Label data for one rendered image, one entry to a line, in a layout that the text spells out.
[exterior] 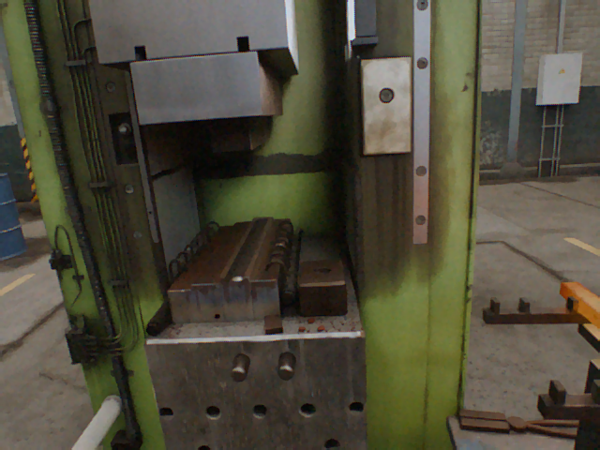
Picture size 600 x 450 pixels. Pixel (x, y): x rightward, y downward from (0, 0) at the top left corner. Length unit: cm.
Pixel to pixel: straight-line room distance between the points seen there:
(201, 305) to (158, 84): 38
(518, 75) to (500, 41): 62
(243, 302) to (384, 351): 37
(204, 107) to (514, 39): 698
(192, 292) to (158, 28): 43
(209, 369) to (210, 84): 47
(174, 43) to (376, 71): 35
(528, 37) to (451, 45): 675
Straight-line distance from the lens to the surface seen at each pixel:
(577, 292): 78
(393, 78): 77
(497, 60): 731
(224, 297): 72
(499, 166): 741
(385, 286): 86
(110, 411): 109
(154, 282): 92
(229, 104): 65
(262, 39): 65
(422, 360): 97
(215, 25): 66
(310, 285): 70
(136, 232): 90
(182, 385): 77
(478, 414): 88
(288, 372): 67
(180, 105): 67
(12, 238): 526
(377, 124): 76
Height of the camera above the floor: 127
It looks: 16 degrees down
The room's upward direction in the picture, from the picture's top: 4 degrees counter-clockwise
